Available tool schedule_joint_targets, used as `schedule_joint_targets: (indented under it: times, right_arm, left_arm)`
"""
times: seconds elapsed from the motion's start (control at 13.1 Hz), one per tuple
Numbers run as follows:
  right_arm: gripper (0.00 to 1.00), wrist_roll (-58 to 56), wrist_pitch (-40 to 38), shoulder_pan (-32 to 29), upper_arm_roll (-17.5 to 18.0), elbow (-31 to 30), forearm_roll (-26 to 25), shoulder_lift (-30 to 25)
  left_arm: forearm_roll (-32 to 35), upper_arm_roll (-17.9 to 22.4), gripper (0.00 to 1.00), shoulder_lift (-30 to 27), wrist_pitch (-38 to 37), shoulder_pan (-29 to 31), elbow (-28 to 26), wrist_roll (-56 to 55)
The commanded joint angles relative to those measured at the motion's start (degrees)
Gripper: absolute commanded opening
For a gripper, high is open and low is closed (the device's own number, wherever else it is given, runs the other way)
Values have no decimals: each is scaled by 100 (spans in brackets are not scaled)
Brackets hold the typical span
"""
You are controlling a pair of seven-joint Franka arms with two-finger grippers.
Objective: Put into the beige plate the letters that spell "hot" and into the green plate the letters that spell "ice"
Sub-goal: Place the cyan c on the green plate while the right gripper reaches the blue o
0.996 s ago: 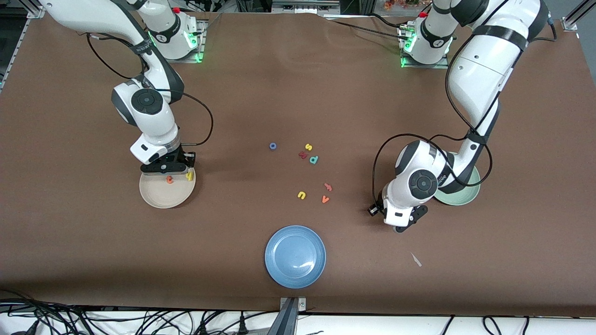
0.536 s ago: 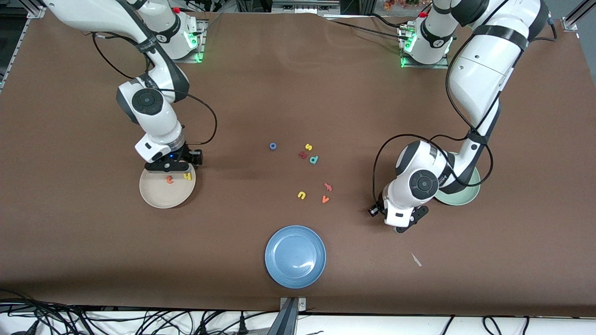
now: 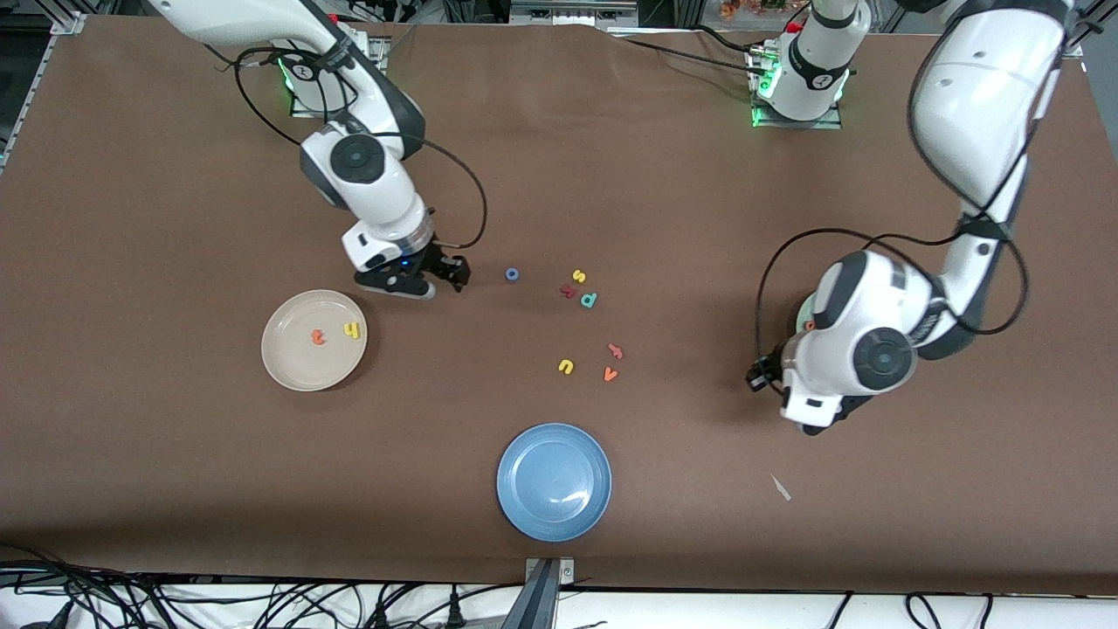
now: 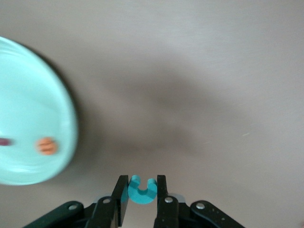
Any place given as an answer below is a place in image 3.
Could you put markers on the brown table cover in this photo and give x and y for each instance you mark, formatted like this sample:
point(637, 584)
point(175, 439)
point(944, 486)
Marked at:
point(559, 192)

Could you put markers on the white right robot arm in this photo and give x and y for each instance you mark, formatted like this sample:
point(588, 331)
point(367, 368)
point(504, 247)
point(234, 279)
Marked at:
point(367, 183)

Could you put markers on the small white paper scrap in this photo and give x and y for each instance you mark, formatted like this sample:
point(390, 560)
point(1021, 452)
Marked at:
point(781, 488)

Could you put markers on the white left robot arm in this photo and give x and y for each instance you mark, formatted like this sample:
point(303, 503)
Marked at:
point(856, 349)

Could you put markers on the grey metal frame bracket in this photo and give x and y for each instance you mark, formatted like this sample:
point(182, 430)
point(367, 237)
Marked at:
point(572, 13)

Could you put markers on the blue round plate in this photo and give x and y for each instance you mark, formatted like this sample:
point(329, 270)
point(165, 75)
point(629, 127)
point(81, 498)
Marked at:
point(554, 482)

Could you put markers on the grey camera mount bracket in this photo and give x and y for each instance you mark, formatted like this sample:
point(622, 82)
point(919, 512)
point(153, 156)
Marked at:
point(543, 594)

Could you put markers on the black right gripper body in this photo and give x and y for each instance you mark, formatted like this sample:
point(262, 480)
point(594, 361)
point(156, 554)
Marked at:
point(440, 260)

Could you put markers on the beige round plate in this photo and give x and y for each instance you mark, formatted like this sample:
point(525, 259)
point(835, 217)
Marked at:
point(297, 358)

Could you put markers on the green round plate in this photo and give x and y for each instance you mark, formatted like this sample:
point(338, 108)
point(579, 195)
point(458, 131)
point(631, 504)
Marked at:
point(802, 313)

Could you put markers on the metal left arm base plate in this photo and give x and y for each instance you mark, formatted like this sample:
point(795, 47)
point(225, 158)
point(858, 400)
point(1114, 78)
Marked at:
point(799, 124)

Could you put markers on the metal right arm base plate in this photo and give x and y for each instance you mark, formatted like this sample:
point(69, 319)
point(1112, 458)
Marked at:
point(379, 48)

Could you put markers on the aluminium side rail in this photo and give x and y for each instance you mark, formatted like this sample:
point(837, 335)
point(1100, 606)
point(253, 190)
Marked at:
point(39, 74)

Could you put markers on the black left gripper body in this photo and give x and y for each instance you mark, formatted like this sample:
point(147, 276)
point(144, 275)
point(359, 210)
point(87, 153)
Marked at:
point(767, 368)

